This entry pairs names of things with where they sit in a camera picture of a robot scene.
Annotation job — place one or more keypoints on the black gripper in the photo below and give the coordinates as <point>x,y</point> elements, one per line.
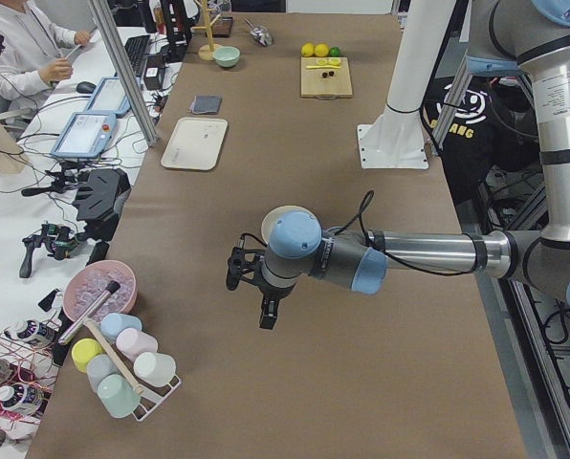
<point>272,293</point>

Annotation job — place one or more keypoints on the cream round plate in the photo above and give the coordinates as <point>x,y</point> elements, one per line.
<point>271,218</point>

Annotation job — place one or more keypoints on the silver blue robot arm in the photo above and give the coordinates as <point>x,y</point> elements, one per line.
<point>507,38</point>

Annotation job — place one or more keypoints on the cream rectangular tray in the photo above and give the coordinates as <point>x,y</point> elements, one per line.
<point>195,144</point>

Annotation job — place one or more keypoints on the white cup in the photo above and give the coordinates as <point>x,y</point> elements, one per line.
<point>157,369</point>

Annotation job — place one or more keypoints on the pink cup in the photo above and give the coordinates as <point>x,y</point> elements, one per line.
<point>132,342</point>

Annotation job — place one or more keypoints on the metal black-tipped muddler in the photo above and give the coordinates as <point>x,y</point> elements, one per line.
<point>65,337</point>

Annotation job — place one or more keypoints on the blue cup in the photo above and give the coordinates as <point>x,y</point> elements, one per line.
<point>114,323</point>

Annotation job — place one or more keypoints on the mint green cup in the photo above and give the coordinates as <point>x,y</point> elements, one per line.
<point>118,396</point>

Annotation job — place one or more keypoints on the grey cup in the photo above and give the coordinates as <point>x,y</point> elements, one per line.
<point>98,368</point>

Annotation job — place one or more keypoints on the pink bowl of ice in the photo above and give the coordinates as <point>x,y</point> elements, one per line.
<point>89,283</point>

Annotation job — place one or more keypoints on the yellow cup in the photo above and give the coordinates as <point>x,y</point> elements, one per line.
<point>83,351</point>

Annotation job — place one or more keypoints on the grey folded cloth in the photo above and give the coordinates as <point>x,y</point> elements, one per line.
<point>203,104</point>

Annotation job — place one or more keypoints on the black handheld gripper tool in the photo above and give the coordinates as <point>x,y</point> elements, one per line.
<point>59,241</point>

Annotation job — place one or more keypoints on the bamboo cutting board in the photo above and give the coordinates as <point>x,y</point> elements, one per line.
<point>312,85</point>

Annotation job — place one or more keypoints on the yellow plastic knife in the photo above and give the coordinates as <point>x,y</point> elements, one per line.
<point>322,67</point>

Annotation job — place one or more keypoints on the blue teach pendant near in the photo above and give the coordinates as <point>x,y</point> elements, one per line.
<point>85,136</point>

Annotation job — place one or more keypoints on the blue teach pendant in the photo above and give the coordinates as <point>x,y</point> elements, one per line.
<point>85,136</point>
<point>109,96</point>

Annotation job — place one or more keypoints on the mint green bowl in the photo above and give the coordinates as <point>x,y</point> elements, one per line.
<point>226,56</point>

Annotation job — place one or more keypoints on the yellow lemon near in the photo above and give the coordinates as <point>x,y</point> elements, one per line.
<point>307,50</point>

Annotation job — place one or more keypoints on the yellow lemon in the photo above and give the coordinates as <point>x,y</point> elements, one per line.
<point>307,50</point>
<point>321,50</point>

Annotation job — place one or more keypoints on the yellow lemon far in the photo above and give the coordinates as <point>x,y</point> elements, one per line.
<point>321,50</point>

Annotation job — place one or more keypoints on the wooden mug tree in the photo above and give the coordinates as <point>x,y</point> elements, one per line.
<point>206,52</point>

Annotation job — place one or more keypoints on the blue teach pendant far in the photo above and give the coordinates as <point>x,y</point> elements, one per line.
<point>109,96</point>

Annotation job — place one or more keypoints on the metal scoop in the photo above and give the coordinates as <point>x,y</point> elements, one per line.
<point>260,34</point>

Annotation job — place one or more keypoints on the black computer mouse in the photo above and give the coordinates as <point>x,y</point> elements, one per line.
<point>85,87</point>

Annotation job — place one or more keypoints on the black keyboard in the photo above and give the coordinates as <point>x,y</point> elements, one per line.
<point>136,51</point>

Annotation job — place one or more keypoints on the person in white hoodie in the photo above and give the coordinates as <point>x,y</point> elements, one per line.
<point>32,62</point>

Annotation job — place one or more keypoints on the white wire cup rack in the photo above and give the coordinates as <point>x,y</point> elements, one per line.
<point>153,397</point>

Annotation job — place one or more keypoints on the wooden rack handle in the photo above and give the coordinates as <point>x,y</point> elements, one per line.
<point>127,374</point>

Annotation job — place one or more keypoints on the black stand mount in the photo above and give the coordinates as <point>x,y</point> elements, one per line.
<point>99,202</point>

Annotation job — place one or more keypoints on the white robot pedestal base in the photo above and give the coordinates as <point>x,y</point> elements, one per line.
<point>396,139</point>

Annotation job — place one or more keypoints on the aluminium frame post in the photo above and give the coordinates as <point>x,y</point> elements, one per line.
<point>114,47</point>

